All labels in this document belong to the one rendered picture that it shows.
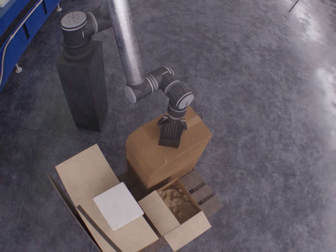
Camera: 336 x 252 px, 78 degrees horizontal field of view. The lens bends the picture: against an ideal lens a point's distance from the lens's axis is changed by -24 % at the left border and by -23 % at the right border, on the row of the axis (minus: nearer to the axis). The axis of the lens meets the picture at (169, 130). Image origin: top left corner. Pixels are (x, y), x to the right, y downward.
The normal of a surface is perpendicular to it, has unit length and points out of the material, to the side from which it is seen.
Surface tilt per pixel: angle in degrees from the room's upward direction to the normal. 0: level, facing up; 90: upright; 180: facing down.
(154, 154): 23
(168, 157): 0
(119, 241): 0
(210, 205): 0
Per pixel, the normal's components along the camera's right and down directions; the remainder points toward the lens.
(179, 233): 0.31, -0.18
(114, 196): 0.12, -0.47
